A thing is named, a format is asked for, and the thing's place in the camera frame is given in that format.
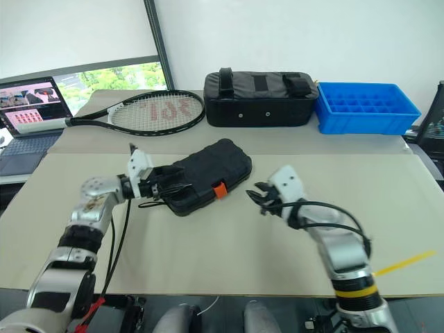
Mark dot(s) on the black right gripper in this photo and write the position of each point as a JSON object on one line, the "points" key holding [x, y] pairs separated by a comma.
{"points": [[274, 207]]}

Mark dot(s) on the black white tennis racket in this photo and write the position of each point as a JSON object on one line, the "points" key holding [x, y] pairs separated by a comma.
{"points": [[156, 111]]}

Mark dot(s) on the black office chair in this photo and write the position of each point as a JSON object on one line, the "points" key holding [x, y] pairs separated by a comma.
{"points": [[431, 132]]}

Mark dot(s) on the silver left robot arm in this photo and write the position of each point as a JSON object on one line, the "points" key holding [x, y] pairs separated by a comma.
{"points": [[93, 211]]}

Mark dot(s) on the grey rounded shape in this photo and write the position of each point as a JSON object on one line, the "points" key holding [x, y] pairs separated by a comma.
{"points": [[177, 319]]}

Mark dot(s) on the black plastic tool case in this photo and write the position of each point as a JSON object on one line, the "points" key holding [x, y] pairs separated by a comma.
{"points": [[215, 170]]}

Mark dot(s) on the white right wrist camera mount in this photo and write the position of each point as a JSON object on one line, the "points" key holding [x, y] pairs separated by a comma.
{"points": [[289, 185]]}

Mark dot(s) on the beige table mat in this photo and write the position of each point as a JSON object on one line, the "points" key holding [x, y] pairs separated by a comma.
{"points": [[215, 256]]}

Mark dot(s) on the yellow strip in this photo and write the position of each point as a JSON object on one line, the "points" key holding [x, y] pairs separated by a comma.
{"points": [[406, 263]]}

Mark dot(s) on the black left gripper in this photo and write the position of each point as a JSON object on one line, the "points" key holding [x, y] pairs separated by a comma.
{"points": [[152, 185]]}

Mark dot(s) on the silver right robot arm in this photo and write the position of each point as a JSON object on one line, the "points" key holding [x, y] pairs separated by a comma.
{"points": [[343, 249]]}

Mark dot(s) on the blue plastic divided crate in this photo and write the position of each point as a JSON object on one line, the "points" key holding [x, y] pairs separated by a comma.
{"points": [[367, 121]]}

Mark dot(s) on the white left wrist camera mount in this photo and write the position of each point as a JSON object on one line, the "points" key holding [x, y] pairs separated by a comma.
{"points": [[138, 166]]}

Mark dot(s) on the dark window frame post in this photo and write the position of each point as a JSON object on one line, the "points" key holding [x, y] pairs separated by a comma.
{"points": [[159, 41]]}

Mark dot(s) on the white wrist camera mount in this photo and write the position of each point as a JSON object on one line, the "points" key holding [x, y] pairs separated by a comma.
{"points": [[138, 166], [289, 185]]}

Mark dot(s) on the black fabric bag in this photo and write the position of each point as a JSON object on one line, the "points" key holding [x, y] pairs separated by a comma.
{"points": [[256, 100]]}

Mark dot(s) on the open laptop computer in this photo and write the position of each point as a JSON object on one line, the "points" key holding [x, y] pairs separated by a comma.
{"points": [[31, 107]]}

